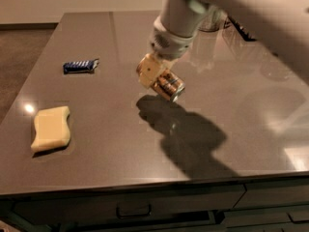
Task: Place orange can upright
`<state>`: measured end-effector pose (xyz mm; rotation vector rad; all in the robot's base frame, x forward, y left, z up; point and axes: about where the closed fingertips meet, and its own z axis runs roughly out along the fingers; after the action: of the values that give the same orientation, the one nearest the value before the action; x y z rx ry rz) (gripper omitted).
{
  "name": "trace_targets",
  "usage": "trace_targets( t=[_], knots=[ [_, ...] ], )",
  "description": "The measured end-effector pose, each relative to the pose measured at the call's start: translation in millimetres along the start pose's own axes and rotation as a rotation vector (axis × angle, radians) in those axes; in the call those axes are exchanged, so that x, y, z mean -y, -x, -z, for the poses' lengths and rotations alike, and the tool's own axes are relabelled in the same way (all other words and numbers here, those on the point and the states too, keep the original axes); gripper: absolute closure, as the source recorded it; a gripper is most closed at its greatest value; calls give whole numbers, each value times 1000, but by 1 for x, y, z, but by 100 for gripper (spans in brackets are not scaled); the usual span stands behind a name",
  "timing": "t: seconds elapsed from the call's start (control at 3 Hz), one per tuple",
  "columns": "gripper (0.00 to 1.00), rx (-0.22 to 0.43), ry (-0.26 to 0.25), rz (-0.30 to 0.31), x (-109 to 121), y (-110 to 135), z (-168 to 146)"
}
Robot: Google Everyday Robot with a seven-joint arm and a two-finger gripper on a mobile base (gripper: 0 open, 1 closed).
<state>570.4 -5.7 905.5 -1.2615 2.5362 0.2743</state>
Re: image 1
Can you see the black wire basket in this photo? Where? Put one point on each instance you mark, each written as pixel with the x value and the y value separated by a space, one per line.
pixel 242 31

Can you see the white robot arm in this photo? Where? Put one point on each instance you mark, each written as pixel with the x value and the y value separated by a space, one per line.
pixel 282 26

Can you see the orange soda can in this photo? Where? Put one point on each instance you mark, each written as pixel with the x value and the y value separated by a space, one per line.
pixel 169 86

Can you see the blue snack bar wrapper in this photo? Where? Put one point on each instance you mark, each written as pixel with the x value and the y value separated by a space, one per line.
pixel 85 66

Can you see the grey metal flower pot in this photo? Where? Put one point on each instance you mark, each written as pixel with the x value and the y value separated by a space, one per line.
pixel 213 19

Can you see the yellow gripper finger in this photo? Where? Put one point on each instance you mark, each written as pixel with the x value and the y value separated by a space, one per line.
pixel 149 69

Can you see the yellow sponge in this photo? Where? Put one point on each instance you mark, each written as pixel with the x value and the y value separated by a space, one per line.
pixel 52 129

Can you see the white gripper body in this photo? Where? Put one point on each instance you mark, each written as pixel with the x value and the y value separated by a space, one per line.
pixel 169 44

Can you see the black drawer handle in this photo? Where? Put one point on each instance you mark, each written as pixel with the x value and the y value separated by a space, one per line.
pixel 133 210

